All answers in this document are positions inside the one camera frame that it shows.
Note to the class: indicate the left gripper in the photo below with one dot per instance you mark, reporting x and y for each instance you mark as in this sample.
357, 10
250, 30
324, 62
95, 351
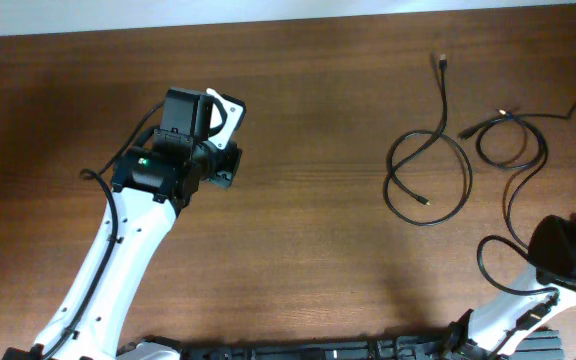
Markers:
231, 156

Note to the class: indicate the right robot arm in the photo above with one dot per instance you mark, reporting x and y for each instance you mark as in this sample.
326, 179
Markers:
545, 288

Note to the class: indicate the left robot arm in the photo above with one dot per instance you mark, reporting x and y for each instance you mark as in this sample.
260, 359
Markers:
153, 181

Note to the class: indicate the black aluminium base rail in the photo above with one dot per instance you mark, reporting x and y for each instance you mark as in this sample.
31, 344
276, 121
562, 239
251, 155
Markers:
404, 347

